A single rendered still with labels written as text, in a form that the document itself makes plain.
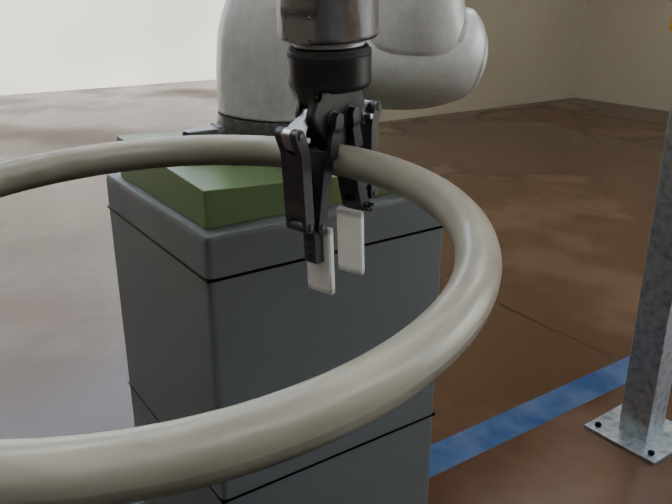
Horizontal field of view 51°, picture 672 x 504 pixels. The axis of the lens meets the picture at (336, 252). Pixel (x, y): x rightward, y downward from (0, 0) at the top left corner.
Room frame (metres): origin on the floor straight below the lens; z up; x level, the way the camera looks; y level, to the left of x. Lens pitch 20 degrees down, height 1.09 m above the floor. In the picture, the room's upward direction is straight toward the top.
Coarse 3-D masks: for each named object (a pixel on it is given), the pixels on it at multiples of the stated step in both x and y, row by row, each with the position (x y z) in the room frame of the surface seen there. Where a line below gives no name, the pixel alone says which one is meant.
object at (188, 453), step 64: (0, 192) 0.61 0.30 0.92; (448, 192) 0.52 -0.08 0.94; (448, 320) 0.33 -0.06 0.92; (320, 384) 0.28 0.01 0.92; (384, 384) 0.28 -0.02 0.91; (0, 448) 0.24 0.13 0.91; (64, 448) 0.24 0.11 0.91; (128, 448) 0.24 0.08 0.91; (192, 448) 0.24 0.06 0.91; (256, 448) 0.25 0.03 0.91
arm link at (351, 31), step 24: (288, 0) 0.62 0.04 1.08; (312, 0) 0.60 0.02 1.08; (336, 0) 0.60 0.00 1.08; (360, 0) 0.61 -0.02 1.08; (288, 24) 0.62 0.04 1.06; (312, 24) 0.61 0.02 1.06; (336, 24) 0.60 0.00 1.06; (360, 24) 0.61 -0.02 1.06; (312, 48) 0.62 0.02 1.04; (336, 48) 0.62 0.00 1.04
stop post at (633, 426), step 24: (648, 264) 1.57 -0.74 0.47; (648, 288) 1.56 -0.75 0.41; (648, 312) 1.55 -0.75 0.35; (648, 336) 1.55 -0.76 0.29; (648, 360) 1.54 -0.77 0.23; (648, 384) 1.53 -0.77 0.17; (624, 408) 1.57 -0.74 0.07; (648, 408) 1.52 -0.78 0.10; (600, 432) 1.56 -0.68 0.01; (624, 432) 1.56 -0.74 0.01; (648, 432) 1.52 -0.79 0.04; (648, 456) 1.46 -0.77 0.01
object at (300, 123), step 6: (300, 114) 0.62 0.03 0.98; (294, 120) 0.62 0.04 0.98; (300, 120) 0.62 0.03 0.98; (288, 126) 0.61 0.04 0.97; (294, 126) 0.61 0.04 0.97; (300, 126) 0.61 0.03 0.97; (306, 126) 0.62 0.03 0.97; (282, 132) 0.60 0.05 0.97; (288, 132) 0.60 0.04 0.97; (282, 138) 0.60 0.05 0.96; (288, 138) 0.60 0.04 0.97; (306, 138) 0.61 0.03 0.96; (288, 144) 0.60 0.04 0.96; (288, 150) 0.61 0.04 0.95
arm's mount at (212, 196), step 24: (168, 168) 0.94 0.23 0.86; (192, 168) 0.95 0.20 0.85; (216, 168) 0.96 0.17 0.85; (240, 168) 0.97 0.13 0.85; (264, 168) 0.98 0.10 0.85; (168, 192) 0.95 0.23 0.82; (192, 192) 0.88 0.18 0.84; (216, 192) 0.86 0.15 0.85; (240, 192) 0.88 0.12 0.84; (264, 192) 0.90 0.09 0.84; (336, 192) 0.96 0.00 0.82; (384, 192) 1.01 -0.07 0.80; (192, 216) 0.88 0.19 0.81; (216, 216) 0.86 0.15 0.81; (240, 216) 0.88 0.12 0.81; (264, 216) 0.90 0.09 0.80
